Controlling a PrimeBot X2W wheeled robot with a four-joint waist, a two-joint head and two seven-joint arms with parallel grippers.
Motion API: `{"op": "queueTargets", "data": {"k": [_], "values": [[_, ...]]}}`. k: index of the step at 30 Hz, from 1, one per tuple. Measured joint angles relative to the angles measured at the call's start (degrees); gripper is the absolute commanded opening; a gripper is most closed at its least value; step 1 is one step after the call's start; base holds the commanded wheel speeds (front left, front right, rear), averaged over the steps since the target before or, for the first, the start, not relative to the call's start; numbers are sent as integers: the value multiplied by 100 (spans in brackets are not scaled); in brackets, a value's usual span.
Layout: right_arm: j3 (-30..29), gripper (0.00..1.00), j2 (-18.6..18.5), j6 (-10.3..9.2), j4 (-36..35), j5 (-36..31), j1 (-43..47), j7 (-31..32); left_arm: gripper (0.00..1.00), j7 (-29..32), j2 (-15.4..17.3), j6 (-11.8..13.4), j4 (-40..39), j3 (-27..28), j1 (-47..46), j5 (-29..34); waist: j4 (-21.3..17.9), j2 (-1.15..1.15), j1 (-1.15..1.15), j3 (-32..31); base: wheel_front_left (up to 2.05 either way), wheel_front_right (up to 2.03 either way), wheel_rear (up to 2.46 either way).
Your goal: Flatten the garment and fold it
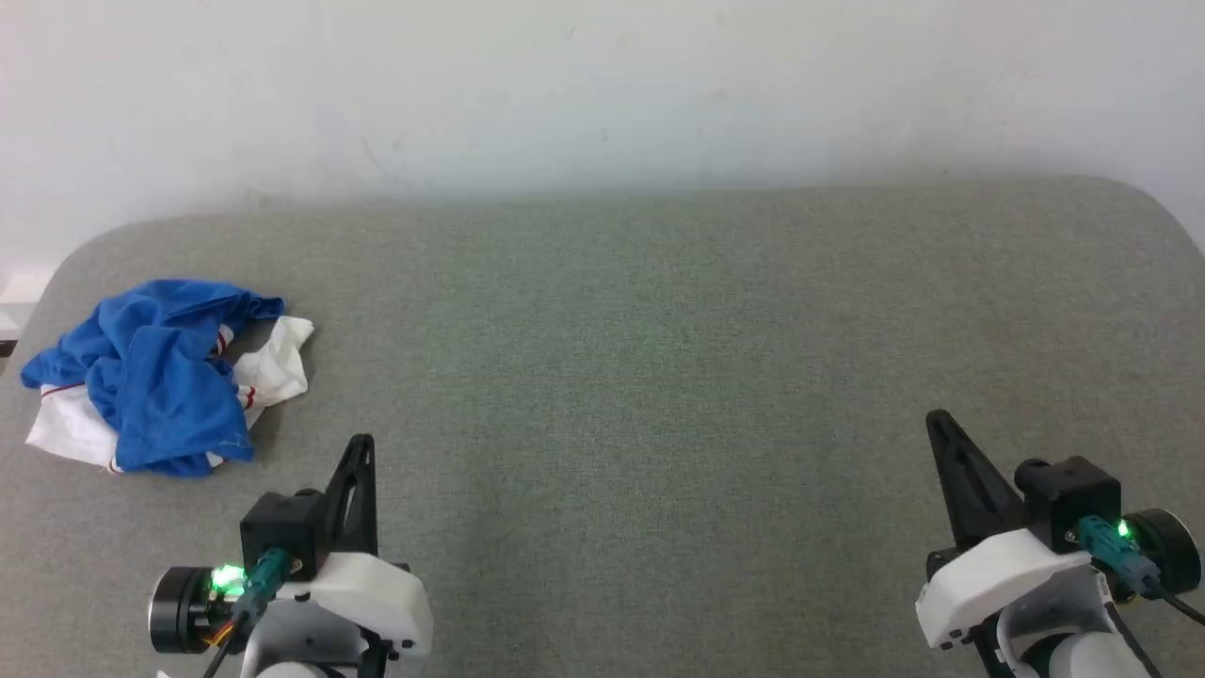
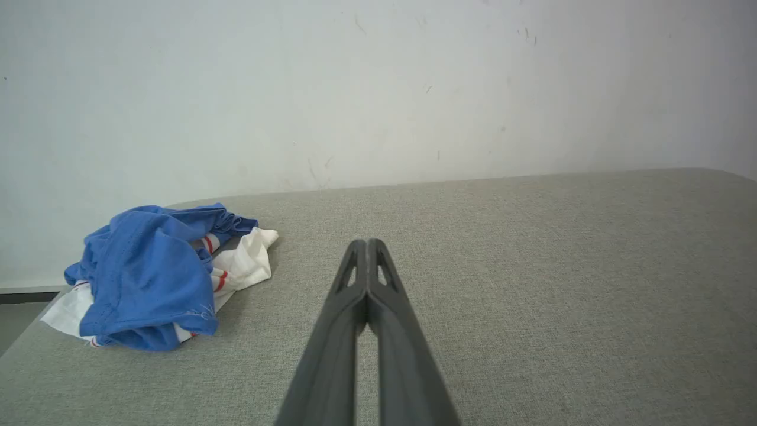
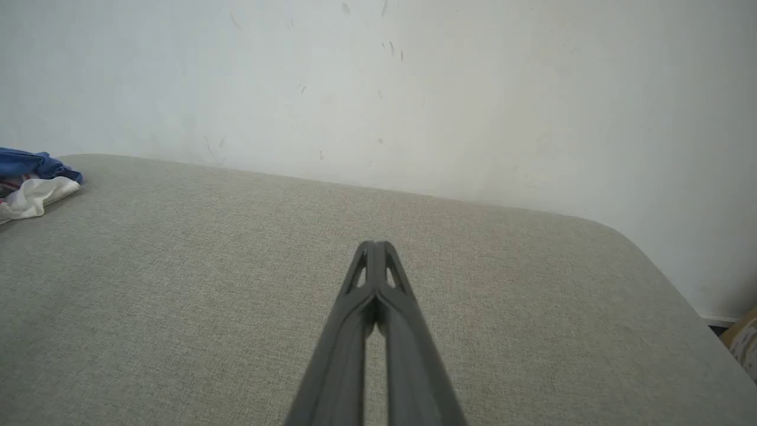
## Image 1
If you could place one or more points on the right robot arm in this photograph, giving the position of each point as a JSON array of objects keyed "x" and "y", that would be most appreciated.
[{"x": 1092, "y": 659}]

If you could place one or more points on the blue and white shirt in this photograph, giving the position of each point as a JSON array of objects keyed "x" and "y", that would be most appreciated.
[{"x": 160, "y": 395}]

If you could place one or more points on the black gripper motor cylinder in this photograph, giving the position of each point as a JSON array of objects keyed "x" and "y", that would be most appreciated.
[
  {"x": 179, "y": 612},
  {"x": 1172, "y": 546}
]

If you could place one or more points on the grey fabric sofa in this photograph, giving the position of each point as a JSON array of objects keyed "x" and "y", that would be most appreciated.
[{"x": 659, "y": 377}]

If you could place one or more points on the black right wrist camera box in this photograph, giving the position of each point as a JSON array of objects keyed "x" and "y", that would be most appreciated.
[{"x": 1073, "y": 499}]

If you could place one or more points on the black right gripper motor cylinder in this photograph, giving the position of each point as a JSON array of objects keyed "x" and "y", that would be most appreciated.
[{"x": 1172, "y": 546}]

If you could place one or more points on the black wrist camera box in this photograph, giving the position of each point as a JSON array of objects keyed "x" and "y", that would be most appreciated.
[
  {"x": 1073, "y": 499},
  {"x": 282, "y": 527}
]

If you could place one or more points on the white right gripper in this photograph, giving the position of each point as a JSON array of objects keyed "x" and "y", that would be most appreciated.
[{"x": 988, "y": 579}]

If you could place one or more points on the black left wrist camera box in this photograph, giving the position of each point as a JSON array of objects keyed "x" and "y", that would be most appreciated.
[{"x": 282, "y": 527}]

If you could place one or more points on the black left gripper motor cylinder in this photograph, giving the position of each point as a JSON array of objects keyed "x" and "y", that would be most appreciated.
[{"x": 179, "y": 612}]

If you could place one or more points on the white object beside sofa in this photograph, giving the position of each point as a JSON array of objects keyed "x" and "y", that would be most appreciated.
[{"x": 19, "y": 287}]

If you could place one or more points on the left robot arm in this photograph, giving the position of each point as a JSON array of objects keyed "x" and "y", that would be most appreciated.
[{"x": 301, "y": 645}]

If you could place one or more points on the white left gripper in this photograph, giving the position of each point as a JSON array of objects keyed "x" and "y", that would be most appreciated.
[{"x": 377, "y": 598}]

